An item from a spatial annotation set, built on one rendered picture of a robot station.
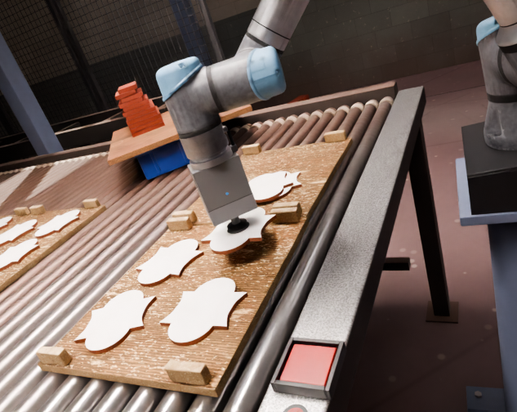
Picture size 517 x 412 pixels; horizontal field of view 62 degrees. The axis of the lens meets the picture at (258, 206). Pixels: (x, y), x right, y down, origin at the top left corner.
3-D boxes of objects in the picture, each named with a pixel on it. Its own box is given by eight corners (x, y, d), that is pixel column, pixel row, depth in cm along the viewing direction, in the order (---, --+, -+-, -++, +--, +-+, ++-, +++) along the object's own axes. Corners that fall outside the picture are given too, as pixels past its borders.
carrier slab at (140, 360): (309, 223, 86) (307, 217, 86) (219, 398, 54) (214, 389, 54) (172, 232, 103) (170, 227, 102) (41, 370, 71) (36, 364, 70)
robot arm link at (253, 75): (274, 38, 72) (213, 59, 74) (273, 45, 62) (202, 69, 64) (287, 84, 75) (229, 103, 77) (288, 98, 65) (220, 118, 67)
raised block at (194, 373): (213, 376, 56) (206, 361, 55) (207, 387, 54) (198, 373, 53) (177, 372, 59) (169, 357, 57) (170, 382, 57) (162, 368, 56)
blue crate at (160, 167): (215, 132, 178) (206, 109, 174) (230, 148, 150) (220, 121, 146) (143, 159, 174) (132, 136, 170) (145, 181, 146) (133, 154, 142)
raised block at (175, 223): (193, 226, 99) (189, 215, 98) (189, 230, 97) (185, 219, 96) (173, 227, 102) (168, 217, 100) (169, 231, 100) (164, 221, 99)
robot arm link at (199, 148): (176, 133, 75) (219, 116, 76) (185, 158, 76) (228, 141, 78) (182, 142, 68) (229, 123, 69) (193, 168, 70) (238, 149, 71)
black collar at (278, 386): (347, 350, 55) (344, 340, 55) (332, 400, 50) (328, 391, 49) (293, 345, 59) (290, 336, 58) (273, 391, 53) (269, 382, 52)
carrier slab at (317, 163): (353, 142, 118) (351, 137, 118) (307, 222, 87) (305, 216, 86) (244, 158, 135) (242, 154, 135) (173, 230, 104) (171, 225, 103)
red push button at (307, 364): (339, 354, 55) (336, 347, 55) (327, 394, 51) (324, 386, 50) (296, 350, 58) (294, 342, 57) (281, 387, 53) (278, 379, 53)
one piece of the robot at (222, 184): (222, 124, 79) (250, 201, 85) (176, 142, 77) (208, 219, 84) (235, 133, 70) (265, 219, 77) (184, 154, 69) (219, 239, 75)
